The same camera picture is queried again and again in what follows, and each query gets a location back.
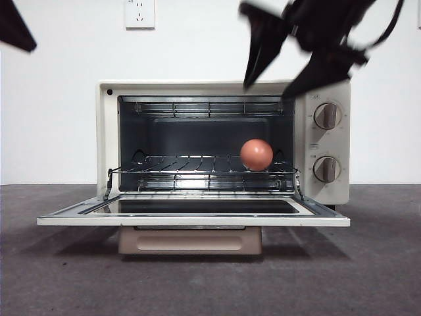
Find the brown egg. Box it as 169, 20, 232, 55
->
239, 138, 274, 172

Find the cream glass oven door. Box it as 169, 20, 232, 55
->
36, 192, 351, 256

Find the large cream temperature knob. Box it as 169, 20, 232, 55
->
312, 103, 342, 130

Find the cream Toshiba toaster oven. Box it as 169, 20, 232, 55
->
96, 78, 351, 212

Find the small cream timer knob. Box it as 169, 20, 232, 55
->
312, 155, 342, 183

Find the black cable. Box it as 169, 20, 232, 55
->
341, 0, 406, 50

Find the white wall socket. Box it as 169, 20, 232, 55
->
125, 0, 155, 31

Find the metal wire oven rack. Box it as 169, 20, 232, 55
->
107, 154, 301, 176

